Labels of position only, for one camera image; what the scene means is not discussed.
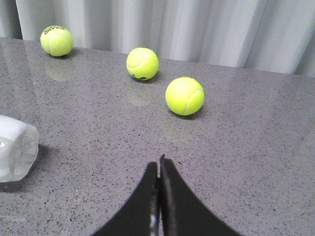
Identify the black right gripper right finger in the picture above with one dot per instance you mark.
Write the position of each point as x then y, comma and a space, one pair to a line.
183, 214

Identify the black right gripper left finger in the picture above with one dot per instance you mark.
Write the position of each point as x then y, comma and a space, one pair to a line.
139, 215

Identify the clear plastic tennis ball can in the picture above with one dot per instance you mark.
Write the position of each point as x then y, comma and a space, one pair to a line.
18, 148

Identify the yellow tennis ball near right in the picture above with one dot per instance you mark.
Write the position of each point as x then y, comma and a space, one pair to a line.
184, 96

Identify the yellow tennis ball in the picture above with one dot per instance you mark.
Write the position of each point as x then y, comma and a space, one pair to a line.
57, 41
184, 96
142, 63

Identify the yellow tennis ball middle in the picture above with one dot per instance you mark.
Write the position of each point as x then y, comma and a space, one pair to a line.
142, 63

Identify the yellow tennis ball far left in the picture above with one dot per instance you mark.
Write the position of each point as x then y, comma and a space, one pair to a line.
57, 41

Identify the white pleated curtain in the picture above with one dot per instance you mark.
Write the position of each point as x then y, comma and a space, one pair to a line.
269, 35

